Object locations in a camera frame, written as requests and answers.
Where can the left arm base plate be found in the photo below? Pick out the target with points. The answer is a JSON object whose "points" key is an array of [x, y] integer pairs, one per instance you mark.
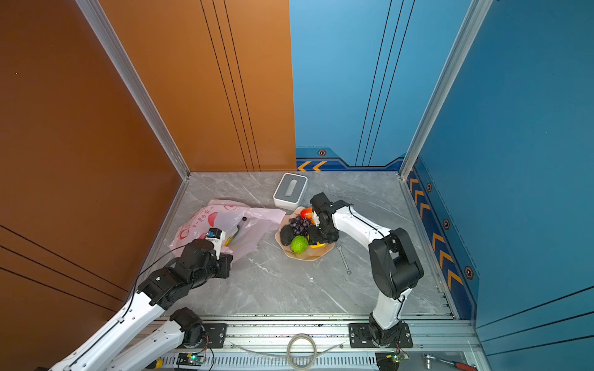
{"points": [[213, 335]]}

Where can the green circuit board left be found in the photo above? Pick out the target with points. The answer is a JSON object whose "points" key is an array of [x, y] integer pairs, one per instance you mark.
{"points": [[191, 360]]}

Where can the orange green papaya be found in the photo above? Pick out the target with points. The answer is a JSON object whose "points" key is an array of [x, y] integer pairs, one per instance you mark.
{"points": [[237, 231]]}

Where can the white grey tissue box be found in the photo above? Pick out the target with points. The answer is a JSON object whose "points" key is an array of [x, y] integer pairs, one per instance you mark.
{"points": [[290, 191]]}

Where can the red handled screwdriver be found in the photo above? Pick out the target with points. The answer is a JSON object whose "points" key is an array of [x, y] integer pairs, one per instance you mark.
{"points": [[430, 359]]}

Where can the aluminium corner post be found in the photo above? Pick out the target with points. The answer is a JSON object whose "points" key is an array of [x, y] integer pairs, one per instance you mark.
{"points": [[463, 42], [108, 38]]}

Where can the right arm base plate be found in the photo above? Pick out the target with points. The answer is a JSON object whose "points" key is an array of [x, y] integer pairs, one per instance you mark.
{"points": [[371, 335]]}

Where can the green circuit board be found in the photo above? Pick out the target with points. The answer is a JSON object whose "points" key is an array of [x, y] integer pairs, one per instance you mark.
{"points": [[391, 361], [191, 360]]}

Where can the pink plastic bag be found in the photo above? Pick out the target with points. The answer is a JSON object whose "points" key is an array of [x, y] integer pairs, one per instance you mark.
{"points": [[225, 215]]}

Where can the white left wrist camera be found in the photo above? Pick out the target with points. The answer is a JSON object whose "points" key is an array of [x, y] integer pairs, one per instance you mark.
{"points": [[217, 237]]}

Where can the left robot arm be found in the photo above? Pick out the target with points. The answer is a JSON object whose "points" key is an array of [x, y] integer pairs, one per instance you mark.
{"points": [[110, 349]]}

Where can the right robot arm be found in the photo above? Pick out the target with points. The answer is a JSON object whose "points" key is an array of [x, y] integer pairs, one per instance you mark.
{"points": [[395, 264]]}

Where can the right aluminium corner post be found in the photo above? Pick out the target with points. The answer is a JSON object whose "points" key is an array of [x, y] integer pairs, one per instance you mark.
{"points": [[463, 42]]}

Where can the aluminium front rail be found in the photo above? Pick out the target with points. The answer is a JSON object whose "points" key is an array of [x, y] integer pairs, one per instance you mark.
{"points": [[323, 344]]}

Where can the beige fruit plate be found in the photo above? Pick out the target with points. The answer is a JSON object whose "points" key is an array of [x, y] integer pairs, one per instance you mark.
{"points": [[310, 254]]}

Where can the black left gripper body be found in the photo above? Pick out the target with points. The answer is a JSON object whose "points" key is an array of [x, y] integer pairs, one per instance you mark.
{"points": [[223, 263]]}

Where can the green lime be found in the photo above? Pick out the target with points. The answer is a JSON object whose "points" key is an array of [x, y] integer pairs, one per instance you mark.
{"points": [[299, 245]]}

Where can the left aluminium corner post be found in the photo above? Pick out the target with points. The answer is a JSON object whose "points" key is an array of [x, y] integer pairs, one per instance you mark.
{"points": [[108, 38]]}

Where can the dark avocado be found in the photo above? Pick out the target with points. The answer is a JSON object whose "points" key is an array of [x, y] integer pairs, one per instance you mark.
{"points": [[286, 235]]}

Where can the green circuit board right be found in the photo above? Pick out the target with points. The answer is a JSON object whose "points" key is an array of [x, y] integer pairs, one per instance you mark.
{"points": [[391, 361]]}

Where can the dark purple grape bunch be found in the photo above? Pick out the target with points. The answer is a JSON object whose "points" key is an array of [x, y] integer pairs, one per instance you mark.
{"points": [[300, 226]]}

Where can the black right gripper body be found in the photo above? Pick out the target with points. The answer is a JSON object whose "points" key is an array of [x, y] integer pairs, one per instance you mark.
{"points": [[322, 235]]}

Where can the black yellow screwdriver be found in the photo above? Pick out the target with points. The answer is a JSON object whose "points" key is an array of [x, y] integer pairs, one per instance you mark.
{"points": [[157, 364]]}

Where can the red yellow mango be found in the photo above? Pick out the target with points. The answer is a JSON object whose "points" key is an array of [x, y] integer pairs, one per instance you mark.
{"points": [[307, 214]]}

